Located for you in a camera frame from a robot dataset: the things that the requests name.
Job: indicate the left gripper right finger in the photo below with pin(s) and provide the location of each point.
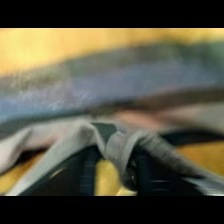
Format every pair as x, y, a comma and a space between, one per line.
153, 180

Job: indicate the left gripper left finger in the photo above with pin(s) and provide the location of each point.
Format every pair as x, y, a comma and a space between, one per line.
66, 176

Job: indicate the yellow grey striped sweater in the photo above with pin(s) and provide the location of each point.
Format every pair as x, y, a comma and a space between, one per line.
150, 143

